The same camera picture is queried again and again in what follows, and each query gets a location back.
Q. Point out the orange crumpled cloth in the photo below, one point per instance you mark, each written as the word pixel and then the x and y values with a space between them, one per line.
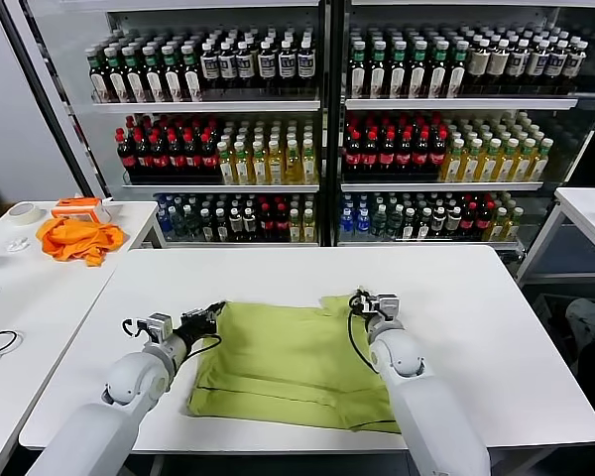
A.
pixel 78 240

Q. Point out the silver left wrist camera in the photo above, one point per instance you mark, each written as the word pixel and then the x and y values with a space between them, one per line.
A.
pixel 158 327

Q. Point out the white tape roll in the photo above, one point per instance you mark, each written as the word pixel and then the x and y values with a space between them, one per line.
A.
pixel 26 221

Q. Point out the white side table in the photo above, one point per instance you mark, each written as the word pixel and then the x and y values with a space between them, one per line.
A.
pixel 128 212
pixel 589 207

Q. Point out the beige label dark drink bottle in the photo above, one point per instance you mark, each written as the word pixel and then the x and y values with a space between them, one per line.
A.
pixel 496 65
pixel 476 66

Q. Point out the blue label dark drink bottle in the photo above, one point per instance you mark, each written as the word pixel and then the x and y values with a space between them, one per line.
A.
pixel 227 66
pixel 209 66
pixel 266 65
pixel 571 64
pixel 535 65
pixel 305 65
pixel 285 65
pixel 245 65
pixel 554 64
pixel 516 65

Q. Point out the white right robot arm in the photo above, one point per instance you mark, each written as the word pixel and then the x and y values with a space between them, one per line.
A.
pixel 426 421

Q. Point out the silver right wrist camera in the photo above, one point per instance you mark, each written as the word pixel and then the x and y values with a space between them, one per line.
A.
pixel 388 305

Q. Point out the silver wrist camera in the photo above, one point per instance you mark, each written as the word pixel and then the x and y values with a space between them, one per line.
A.
pixel 158 327
pixel 388 305

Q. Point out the orange white carton box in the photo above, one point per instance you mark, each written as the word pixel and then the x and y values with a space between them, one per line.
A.
pixel 76 210

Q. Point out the grey bundled bag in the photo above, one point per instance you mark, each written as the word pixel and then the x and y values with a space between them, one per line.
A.
pixel 591 317

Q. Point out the yellow juice bottle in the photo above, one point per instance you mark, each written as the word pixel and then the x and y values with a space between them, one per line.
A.
pixel 258 168
pixel 451 165
pixel 307 226
pixel 504 165
pixel 292 167
pixel 521 165
pixel 486 165
pixel 293 227
pixel 309 166
pixel 274 167
pixel 468 165
pixel 497 225
pixel 511 223
pixel 538 164
pixel 242 168
pixel 225 168

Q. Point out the green water bottle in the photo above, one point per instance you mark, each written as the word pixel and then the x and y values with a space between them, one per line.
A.
pixel 377 223
pixel 393 223

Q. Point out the white metal shelf board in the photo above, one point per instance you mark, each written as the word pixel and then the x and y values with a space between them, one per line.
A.
pixel 425 245
pixel 440 187
pixel 460 104
pixel 202 107
pixel 237 244
pixel 475 2
pixel 177 4
pixel 217 188

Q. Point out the white label black bottle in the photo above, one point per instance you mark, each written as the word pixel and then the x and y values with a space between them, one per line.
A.
pixel 438 220
pixel 452 218
pixel 234 222
pixel 248 221

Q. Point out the light green t-shirt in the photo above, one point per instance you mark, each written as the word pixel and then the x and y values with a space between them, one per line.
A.
pixel 287 367

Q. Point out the black slanted door bar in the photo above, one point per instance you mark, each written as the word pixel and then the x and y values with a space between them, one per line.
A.
pixel 46 98

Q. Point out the black bottle tray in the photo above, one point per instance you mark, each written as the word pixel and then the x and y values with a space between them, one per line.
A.
pixel 172 178
pixel 391 177

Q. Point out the red cap cola bottle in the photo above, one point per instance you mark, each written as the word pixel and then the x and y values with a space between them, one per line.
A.
pixel 370 158
pixel 353 158
pixel 267 222
pixel 404 158
pixel 159 159
pixel 176 159
pixel 208 159
pixel 280 222
pixel 467 221
pixel 142 159
pixel 387 158
pixel 437 157
pixel 421 158
pixel 125 158
pixel 482 220
pixel 192 159

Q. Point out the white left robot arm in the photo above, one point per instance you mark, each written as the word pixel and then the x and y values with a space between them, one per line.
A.
pixel 129 382

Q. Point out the green cap dark tea bottle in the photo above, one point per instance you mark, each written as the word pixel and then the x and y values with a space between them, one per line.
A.
pixel 455 74
pixel 377 74
pixel 436 74
pixel 154 81
pixel 417 74
pixel 173 81
pixel 99 81
pixel 357 74
pixel 192 80
pixel 117 81
pixel 397 74
pixel 135 81

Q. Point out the glass door drinks cabinet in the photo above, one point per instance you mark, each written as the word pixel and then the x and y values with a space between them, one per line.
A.
pixel 73 49
pixel 574 148

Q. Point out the small white plastic object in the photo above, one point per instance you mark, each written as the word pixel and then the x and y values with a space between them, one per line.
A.
pixel 17 244

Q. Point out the black cabinet divider post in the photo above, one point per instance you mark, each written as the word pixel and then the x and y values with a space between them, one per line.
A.
pixel 333 123

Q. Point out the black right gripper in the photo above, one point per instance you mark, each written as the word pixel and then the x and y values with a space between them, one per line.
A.
pixel 364 303

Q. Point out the blue water bottle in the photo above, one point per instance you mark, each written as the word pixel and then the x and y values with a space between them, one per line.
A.
pixel 346 222
pixel 362 222
pixel 162 220

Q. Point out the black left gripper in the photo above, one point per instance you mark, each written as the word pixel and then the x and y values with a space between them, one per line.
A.
pixel 198 329

